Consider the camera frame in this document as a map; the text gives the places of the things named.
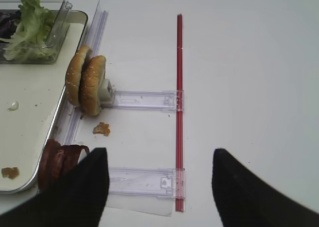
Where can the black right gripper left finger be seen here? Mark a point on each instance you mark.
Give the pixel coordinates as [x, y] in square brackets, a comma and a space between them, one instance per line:
[77, 199]

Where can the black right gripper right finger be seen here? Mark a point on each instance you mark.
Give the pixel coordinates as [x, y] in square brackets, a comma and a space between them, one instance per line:
[244, 200]

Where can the stacked meat slices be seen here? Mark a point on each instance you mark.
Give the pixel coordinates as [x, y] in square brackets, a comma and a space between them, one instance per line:
[57, 160]

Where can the green lettuce leaves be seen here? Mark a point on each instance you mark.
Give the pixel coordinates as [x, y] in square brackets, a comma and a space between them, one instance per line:
[35, 26]

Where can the fried crumb on tray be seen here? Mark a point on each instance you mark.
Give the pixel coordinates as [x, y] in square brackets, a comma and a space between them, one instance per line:
[10, 172]

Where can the clear lower right pusher track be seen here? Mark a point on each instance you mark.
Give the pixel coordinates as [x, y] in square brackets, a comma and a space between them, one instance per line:
[151, 191]

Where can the clear pusher track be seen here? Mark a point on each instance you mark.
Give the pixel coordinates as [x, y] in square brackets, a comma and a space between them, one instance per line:
[151, 191]
[144, 100]

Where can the fried crumb on table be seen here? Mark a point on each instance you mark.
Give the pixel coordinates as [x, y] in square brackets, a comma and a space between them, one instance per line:
[102, 128]

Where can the white onion scrap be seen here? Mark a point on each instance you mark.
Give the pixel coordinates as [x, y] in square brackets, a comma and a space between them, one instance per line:
[14, 106]

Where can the white metal tray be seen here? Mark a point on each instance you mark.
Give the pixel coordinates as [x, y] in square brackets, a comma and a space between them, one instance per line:
[39, 90]

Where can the clear upper right pusher track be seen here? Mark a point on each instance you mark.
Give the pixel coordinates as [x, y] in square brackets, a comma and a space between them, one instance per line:
[144, 100]

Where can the sesame bun top rear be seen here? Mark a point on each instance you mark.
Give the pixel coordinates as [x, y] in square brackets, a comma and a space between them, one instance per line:
[74, 73]

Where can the sesame bun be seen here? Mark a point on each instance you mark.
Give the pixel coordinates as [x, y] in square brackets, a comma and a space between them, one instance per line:
[74, 73]
[94, 72]

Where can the sesame bun top front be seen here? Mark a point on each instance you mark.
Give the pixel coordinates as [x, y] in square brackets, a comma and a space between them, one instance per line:
[94, 72]

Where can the clear plastic salad box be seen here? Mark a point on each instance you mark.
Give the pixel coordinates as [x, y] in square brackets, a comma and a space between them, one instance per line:
[61, 9]

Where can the purple cabbage pieces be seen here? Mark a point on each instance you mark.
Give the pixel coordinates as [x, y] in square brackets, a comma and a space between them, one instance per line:
[9, 21]

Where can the right red rail strip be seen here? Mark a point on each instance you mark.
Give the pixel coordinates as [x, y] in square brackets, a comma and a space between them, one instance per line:
[179, 107]

